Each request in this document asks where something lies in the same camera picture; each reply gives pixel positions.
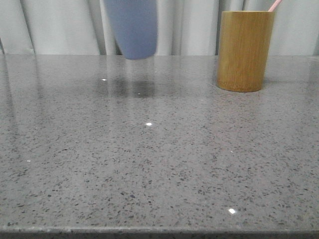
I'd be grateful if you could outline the blue plastic cup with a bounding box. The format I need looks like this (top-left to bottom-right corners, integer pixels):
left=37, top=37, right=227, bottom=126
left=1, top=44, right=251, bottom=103
left=105, top=0, right=158, bottom=60

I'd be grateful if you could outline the white curtain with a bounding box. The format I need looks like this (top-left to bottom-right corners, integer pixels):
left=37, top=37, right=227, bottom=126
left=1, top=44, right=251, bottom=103
left=0, top=0, right=319, bottom=55

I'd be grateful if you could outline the yellow bamboo cup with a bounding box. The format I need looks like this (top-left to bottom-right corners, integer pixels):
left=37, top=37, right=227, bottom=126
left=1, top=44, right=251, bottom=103
left=216, top=11, right=275, bottom=92

